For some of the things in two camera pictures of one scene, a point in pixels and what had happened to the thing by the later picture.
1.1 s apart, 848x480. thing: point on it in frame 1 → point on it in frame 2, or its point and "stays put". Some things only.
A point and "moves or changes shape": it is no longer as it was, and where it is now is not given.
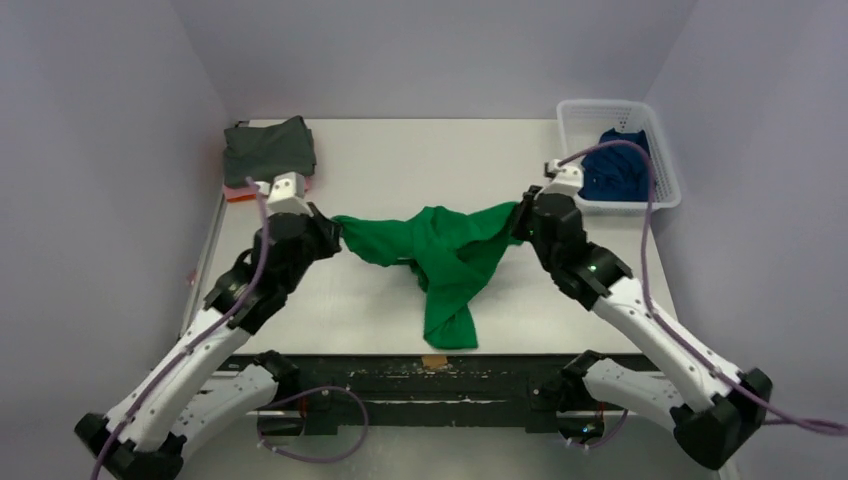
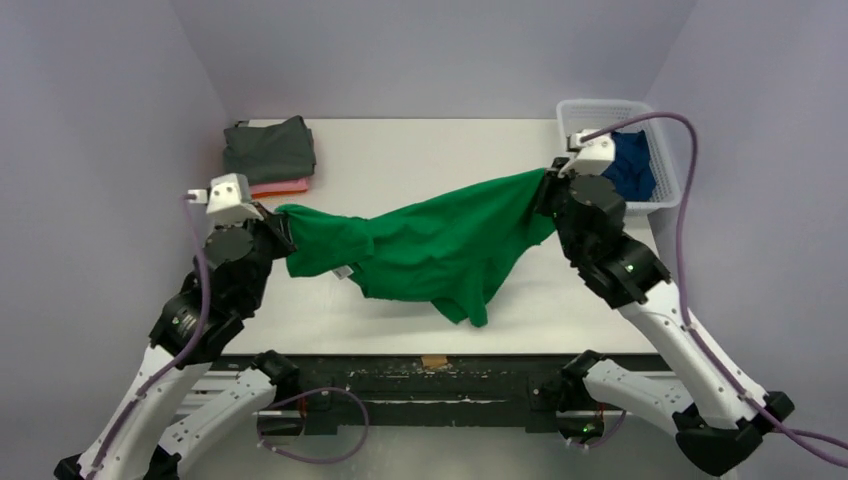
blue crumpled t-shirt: [617, 172] stays put
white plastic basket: [583, 121] stays put
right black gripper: [527, 218] → [547, 192]
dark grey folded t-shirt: [266, 152] stays put
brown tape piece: [434, 361] stays put
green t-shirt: [449, 251] moves or changes shape
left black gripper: [326, 229] → [276, 225]
